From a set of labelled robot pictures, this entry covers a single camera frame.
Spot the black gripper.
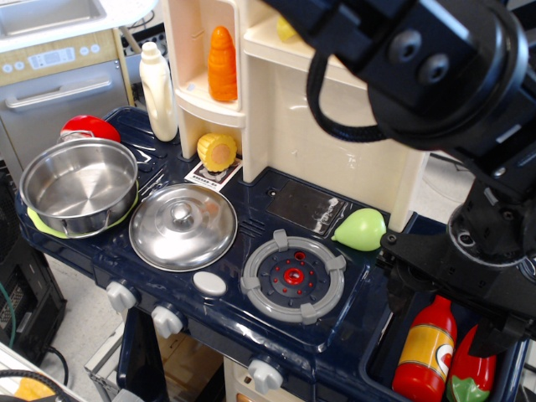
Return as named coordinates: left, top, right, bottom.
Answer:
left=378, top=180, right=535, bottom=358

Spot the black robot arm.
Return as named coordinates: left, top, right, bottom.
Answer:
left=272, top=1, right=535, bottom=357

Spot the stainless steel pot lid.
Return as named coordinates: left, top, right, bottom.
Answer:
left=129, top=183, right=238, bottom=272

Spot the green plate under pot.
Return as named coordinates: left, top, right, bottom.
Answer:
left=21, top=179, right=139, bottom=239

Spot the red yellow ketchup bottle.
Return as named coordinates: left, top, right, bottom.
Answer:
left=392, top=296, right=457, bottom=401

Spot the red toy sauce bottle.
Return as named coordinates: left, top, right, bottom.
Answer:
left=446, top=325, right=497, bottom=402

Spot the green toy pear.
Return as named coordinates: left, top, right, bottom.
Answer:
left=332, top=208, right=387, bottom=252

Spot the navy toy kitchen counter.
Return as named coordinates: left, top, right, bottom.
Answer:
left=14, top=106, right=529, bottom=402

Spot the grey toy stove burner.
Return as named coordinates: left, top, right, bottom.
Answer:
left=240, top=229, right=347, bottom=325

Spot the grey right stove knob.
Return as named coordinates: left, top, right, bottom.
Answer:
left=248, top=359, right=283, bottom=394

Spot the grey stove knob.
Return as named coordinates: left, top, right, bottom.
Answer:
left=151, top=306, right=184, bottom=338
left=106, top=281, right=137, bottom=313
left=248, top=359, right=283, bottom=394

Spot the grey oval button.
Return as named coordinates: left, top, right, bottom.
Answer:
left=193, top=271, right=227, bottom=296

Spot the grey middle stove knob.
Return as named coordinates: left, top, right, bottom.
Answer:
left=151, top=306, right=184, bottom=338

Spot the yellow toy corn piece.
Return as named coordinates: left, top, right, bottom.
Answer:
left=197, top=133, right=237, bottom=173

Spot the black white sticker label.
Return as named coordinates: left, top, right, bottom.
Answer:
left=185, top=158, right=242, bottom=192

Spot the cream toy kitchen shelf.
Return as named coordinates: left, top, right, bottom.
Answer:
left=162, top=1, right=426, bottom=232

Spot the yellow toy lemon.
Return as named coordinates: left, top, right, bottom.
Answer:
left=276, top=16, right=297, bottom=42

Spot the grey left stove knob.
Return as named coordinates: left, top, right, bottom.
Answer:
left=106, top=281, right=137, bottom=313

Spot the orange toy carrot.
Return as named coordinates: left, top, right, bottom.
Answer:
left=207, top=26, right=238, bottom=101

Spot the white toy bottle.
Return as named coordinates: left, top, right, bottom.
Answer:
left=139, top=42, right=178, bottom=142

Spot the red toy tomato can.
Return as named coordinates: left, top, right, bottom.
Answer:
left=58, top=115, right=121, bottom=143

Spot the black box on floor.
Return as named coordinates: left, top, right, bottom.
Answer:
left=1, top=166, right=66, bottom=365

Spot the wooden toy dishwasher unit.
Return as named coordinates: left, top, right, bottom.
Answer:
left=1, top=1, right=157, bottom=181

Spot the black braided cable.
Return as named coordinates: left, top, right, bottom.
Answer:
left=306, top=52, right=389, bottom=143

